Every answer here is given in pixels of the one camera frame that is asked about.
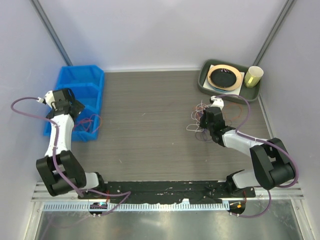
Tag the blue plastic compartment bin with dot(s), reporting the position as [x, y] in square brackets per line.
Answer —
[87, 83]

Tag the white slotted cable duct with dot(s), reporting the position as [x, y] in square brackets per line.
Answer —
[82, 206]

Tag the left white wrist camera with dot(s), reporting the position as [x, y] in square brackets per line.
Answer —
[48, 99]

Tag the black plate with gold rim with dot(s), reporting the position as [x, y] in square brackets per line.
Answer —
[224, 77]

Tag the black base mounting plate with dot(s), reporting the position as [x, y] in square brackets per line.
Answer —
[173, 192]

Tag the aluminium frame rail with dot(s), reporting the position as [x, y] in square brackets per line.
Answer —
[40, 194]

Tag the yellow-green paper cup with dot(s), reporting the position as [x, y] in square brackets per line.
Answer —
[253, 76]

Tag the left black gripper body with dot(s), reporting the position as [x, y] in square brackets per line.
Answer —
[78, 107]

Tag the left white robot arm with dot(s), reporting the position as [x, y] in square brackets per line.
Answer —
[59, 169]

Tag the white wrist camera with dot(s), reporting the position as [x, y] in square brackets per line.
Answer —
[48, 99]
[216, 102]

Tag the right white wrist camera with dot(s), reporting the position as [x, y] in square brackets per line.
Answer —
[216, 102]

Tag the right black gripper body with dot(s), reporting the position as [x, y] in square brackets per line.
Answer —
[205, 124]

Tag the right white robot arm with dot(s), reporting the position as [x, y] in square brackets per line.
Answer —
[272, 165]

